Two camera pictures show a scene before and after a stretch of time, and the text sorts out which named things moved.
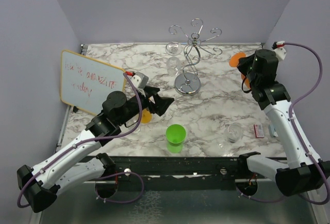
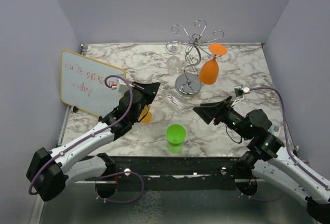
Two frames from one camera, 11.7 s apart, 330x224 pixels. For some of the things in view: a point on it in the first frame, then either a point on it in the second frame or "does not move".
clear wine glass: x=233 y=134 to x=174 y=100
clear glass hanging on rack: x=174 y=63 does not move
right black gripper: x=243 y=63 to x=209 y=110
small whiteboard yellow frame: x=84 y=82 does not move
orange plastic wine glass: x=233 y=61 to x=209 y=72
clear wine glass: x=131 y=123 does not move
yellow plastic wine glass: x=146 y=116 does not move
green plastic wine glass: x=176 y=134 does not move
